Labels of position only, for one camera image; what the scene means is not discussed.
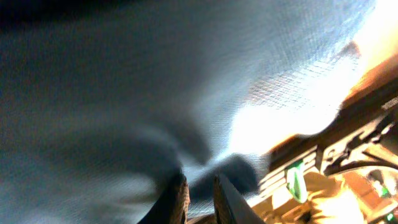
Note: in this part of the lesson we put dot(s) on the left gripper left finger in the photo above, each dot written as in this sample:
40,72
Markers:
172,205

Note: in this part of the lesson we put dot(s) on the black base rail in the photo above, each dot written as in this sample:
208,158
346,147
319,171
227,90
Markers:
360,146

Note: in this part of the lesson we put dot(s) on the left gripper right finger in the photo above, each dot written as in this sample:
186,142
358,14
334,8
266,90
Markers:
230,206

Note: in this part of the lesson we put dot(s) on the blue polo shirt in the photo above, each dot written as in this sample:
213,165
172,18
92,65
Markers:
103,102

